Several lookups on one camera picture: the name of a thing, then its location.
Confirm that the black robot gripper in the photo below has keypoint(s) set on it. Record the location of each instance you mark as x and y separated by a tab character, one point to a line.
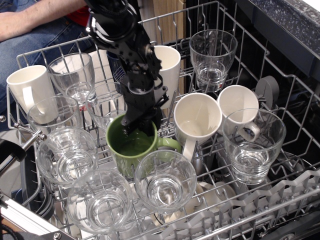
143	107

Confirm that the small white cup right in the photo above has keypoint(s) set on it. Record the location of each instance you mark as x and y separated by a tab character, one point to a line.
239	106

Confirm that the green ceramic mug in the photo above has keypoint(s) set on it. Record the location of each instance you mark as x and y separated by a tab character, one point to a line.
128	150

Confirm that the tall clear glass back left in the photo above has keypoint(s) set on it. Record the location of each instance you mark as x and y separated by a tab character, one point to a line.
73	75

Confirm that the clear stemmed glass centre left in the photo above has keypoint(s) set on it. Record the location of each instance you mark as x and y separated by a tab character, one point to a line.
104	103

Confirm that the grey plastic tine holder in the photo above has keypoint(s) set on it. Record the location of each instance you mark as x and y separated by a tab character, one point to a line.
237	217

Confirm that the clear glass tumbler front left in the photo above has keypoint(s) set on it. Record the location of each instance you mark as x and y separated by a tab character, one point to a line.
100	201

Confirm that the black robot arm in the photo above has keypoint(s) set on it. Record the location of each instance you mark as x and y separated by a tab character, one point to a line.
114	26

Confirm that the clear glass left rim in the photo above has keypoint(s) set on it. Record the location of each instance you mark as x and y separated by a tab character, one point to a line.
54	112

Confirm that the person forearm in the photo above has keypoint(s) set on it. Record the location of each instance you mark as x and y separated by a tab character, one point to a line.
14	24

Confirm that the grey wire dishwasher rack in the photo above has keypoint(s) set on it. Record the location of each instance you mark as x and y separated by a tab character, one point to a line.
265	49

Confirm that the clear glass tumbler front centre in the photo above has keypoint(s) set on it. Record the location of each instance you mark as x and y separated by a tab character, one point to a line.
165	181

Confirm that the speckled dark countertop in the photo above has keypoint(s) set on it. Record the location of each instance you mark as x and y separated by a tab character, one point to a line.
300	18

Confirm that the tall white mug back centre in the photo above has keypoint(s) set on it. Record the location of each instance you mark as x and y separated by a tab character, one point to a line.
170	70

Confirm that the clear glass tumbler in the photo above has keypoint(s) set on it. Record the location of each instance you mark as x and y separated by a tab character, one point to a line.
251	161
212	53
165	181
100	201
66	155

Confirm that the dark blue mug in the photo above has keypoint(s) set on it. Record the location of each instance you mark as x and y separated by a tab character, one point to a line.
115	66

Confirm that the white mug far left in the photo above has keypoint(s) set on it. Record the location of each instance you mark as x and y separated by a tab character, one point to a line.
30	85

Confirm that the clear glass tumbler back right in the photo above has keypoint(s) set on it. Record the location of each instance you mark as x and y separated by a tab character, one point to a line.
212	53

